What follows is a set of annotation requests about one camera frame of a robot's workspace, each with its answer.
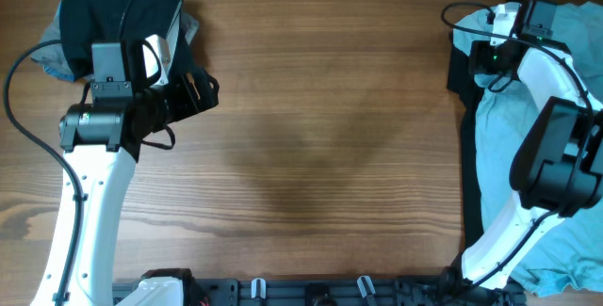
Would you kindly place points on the black t-shirt under pile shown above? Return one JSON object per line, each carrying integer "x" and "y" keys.
{"x": 462, "y": 83}

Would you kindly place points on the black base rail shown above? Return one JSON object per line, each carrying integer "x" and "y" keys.
{"x": 402, "y": 291}

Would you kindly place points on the blue folded garment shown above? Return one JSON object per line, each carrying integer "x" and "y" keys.
{"x": 60, "y": 74}

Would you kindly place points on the black folded garment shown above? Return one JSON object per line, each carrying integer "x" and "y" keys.
{"x": 84, "y": 22}

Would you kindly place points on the light blue t-shirt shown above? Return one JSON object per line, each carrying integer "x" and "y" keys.
{"x": 570, "y": 255}

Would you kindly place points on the grey folded garment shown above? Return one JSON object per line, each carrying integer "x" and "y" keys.
{"x": 186, "y": 23}

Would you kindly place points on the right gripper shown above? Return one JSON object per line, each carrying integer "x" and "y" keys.
{"x": 482, "y": 56}

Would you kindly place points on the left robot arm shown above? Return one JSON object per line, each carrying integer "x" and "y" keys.
{"x": 133, "y": 95}

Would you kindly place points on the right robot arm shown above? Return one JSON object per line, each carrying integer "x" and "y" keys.
{"x": 557, "y": 170}

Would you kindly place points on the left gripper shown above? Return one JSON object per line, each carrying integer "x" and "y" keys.
{"x": 188, "y": 103}

